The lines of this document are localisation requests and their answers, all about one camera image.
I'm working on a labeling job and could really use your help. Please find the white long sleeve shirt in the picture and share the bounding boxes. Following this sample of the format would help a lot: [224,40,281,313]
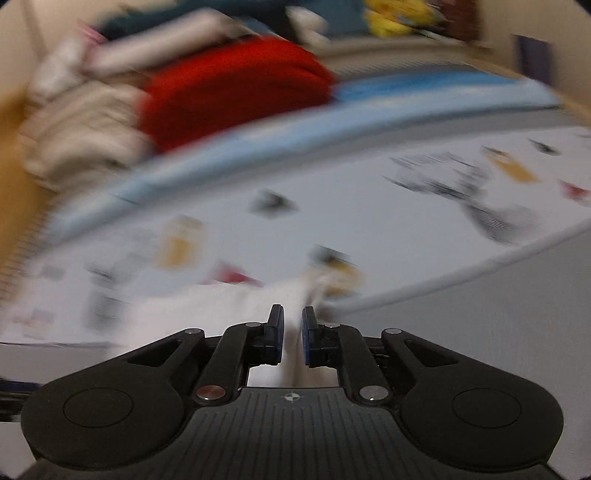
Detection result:
[109,270,351,388]

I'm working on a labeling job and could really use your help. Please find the wooden bed headboard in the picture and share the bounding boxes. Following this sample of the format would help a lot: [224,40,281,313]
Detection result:
[1,87,52,296]

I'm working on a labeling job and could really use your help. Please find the light blue folded sheet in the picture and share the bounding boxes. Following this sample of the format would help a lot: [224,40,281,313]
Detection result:
[43,71,561,246]

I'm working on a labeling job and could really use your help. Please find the cream folded blanket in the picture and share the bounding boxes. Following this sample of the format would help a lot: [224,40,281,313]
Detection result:
[20,81,152,196]

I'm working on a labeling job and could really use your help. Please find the red folded blanket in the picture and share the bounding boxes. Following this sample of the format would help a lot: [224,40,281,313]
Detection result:
[138,36,337,152]

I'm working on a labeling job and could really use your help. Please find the white folded pillow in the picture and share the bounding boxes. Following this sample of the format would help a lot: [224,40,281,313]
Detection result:
[83,8,252,78]

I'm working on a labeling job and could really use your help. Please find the white plush toy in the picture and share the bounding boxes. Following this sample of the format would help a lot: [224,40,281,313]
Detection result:
[287,6,329,47]

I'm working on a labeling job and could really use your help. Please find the dark teal shark plush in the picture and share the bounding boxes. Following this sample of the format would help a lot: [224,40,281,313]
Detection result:
[94,0,368,43]

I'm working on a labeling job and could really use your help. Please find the yellow plush toys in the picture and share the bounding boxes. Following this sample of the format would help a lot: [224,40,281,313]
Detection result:
[363,0,444,38]

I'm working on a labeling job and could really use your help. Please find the white pink folded garment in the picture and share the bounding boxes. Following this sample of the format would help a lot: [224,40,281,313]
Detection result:
[27,25,108,105]

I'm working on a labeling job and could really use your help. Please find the purple box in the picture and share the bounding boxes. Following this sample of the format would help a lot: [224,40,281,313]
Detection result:
[514,35,553,86]

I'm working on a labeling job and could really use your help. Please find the brown plush toy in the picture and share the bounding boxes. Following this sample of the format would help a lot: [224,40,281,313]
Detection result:
[438,0,480,42]

